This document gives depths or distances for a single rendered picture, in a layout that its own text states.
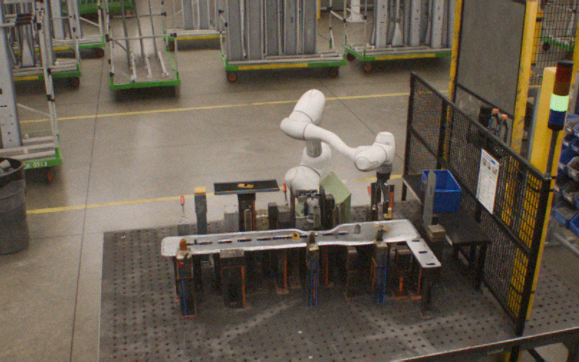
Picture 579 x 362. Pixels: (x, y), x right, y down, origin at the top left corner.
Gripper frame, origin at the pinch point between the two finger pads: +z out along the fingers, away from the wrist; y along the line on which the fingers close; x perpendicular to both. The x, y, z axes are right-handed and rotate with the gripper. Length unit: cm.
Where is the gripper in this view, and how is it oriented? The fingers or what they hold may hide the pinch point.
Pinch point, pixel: (381, 205)
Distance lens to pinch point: 353.3
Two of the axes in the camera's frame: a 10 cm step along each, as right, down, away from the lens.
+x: 9.9, -0.7, 1.3
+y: 1.5, 4.0, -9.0
